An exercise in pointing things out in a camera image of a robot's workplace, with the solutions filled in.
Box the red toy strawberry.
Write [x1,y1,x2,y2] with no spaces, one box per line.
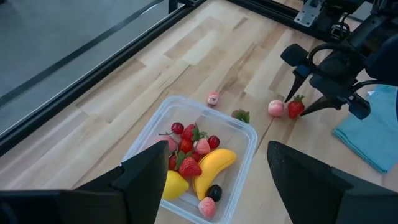
[168,154,178,172]
[231,108,251,124]
[287,94,306,119]
[175,151,203,178]

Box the black aluminium table frame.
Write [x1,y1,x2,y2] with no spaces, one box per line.
[0,0,343,158]

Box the pink toy peach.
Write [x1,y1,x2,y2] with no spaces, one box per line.
[267,99,285,118]
[157,135,178,153]

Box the black toy grape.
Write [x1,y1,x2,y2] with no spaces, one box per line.
[206,184,223,202]

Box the dark red toy cherry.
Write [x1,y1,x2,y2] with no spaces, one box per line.
[158,121,185,137]

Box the small red toy fruit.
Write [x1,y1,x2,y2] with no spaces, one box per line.
[178,139,195,154]
[180,123,208,141]

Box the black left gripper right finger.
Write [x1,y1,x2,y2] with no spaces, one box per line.
[266,140,398,224]

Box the pink toy strawberry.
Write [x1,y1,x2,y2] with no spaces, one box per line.
[193,138,211,156]
[207,91,220,106]
[198,197,217,218]

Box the yellow toy lemon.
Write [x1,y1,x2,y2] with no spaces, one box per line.
[161,170,190,201]

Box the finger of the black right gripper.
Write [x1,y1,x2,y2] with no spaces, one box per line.
[299,95,343,118]
[284,68,308,104]

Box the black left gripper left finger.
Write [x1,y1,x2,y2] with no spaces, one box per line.
[0,140,170,224]

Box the silver corner bracket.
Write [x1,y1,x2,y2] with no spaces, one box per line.
[294,0,324,28]

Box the clear plastic tupperware container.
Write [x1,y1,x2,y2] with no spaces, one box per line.
[120,95,259,224]

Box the teal folded cloth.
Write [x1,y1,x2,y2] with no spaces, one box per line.
[332,84,398,174]

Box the yellow toy banana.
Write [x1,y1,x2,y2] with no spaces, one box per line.
[192,148,238,201]

